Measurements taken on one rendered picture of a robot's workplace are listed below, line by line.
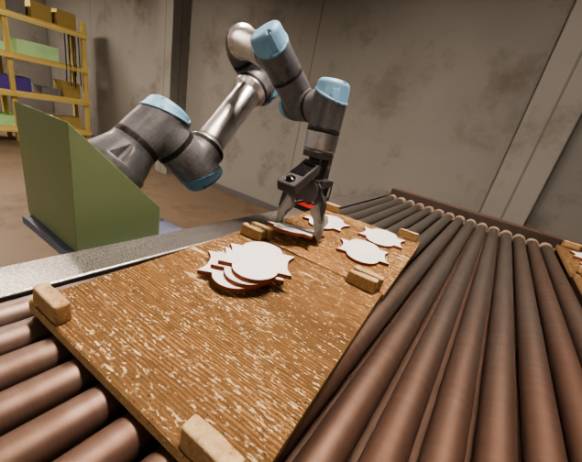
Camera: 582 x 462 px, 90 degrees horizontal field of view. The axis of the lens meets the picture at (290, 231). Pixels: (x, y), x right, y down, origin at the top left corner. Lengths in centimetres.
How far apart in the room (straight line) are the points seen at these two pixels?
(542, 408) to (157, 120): 88
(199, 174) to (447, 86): 267
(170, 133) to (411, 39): 283
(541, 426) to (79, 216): 81
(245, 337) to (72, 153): 46
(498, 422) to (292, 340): 27
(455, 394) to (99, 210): 70
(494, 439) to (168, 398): 36
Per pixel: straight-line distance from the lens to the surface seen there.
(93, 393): 39
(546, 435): 53
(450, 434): 44
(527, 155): 286
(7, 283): 58
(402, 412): 42
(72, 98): 674
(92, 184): 70
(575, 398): 64
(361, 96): 339
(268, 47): 71
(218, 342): 40
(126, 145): 78
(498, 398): 53
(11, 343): 48
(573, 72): 293
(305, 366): 39
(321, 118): 68
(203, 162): 86
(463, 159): 313
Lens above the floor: 121
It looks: 21 degrees down
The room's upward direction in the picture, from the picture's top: 12 degrees clockwise
